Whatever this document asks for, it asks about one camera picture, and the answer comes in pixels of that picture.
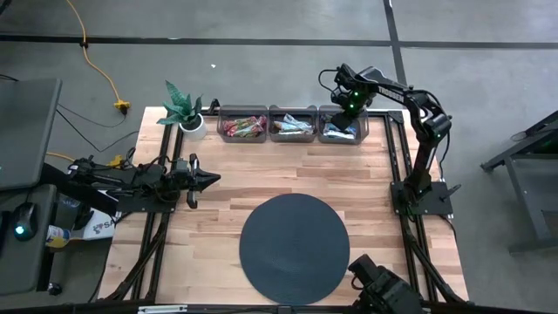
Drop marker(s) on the black round knob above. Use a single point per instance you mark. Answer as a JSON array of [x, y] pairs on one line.
[[54, 288]]

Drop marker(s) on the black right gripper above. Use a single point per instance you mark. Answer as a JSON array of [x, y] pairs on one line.
[[358, 100]]

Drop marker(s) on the dark grey desk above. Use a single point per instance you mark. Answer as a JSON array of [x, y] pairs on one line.
[[26, 266]]

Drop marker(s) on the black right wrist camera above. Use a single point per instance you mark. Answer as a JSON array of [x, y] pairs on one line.
[[341, 83]]

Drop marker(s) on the round dark woven placemat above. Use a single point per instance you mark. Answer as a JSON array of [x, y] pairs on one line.
[[294, 248]]

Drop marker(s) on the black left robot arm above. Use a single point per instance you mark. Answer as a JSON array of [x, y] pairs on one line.
[[131, 176]]

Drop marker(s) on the black side stand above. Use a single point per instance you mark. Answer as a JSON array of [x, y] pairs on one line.
[[527, 174]]

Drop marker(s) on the silver metal bracket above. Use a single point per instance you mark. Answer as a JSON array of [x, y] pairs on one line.
[[162, 309]]

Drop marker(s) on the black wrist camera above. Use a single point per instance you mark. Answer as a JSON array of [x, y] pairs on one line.
[[181, 164], [341, 83]]

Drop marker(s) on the white plant pot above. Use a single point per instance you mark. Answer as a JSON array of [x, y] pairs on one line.
[[198, 131]]

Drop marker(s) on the black clamp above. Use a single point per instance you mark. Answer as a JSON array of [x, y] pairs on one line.
[[214, 107]]

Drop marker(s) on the dark grey flat monitor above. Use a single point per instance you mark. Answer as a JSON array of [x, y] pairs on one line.
[[26, 131]]

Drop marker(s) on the white printed box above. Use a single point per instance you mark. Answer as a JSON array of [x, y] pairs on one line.
[[102, 227]]

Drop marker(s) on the black computer mouse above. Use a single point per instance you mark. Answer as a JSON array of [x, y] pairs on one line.
[[24, 220]]

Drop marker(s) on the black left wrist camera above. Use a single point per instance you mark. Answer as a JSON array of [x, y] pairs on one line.
[[181, 164]]

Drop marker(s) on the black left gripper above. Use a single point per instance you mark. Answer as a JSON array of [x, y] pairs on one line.
[[192, 179]]

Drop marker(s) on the black aluminium table frame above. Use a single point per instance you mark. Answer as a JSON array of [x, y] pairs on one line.
[[396, 117]]

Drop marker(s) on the black bulky device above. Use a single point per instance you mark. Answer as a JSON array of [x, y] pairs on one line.
[[383, 288]]

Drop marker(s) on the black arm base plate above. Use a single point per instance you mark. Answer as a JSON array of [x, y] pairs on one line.
[[436, 202], [139, 205]]

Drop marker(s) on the silver blue foil snack bar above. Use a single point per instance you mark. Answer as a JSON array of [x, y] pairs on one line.
[[291, 120]]

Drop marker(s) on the red Chewy granola bar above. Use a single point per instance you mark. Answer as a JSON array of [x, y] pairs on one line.
[[242, 130], [248, 122], [230, 127], [260, 125]]

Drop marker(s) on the green snake plant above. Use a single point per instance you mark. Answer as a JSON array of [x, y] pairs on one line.
[[181, 107]]

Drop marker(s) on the grey translucent plastic bin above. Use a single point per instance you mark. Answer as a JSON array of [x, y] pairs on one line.
[[293, 109], [242, 111], [364, 131]]

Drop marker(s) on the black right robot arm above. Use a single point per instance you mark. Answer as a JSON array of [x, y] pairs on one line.
[[425, 157]]

